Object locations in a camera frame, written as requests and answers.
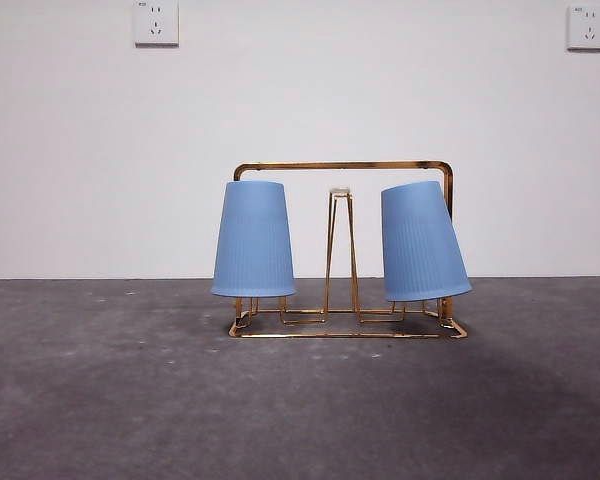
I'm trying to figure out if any blue ribbed plastic cup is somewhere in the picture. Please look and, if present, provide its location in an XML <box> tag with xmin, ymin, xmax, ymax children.
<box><xmin>380</xmin><ymin>180</ymin><xmax>474</xmax><ymax>303</ymax></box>
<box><xmin>209</xmin><ymin>180</ymin><xmax>297</xmax><ymax>299</ymax></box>

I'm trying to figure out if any gold wire cup rack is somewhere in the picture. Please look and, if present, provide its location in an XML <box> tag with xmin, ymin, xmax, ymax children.
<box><xmin>227</xmin><ymin>160</ymin><xmax>469</xmax><ymax>341</ymax></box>

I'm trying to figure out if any white wall socket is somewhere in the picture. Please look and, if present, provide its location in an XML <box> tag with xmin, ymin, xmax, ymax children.
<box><xmin>133</xmin><ymin>0</ymin><xmax>180</xmax><ymax>49</ymax></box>
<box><xmin>566</xmin><ymin>4</ymin><xmax>600</xmax><ymax>52</ymax></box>

